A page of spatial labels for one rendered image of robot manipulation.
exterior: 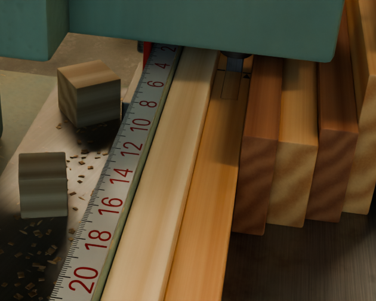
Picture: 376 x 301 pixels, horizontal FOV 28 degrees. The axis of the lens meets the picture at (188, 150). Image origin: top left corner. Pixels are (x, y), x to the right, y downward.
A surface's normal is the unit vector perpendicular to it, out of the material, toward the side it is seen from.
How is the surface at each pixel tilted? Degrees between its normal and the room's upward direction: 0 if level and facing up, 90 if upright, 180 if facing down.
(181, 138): 0
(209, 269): 0
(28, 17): 90
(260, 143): 90
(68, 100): 90
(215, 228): 0
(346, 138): 90
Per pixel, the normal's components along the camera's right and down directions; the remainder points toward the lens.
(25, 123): 0.07, -0.83
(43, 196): 0.17, 0.55
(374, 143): -0.14, 0.54
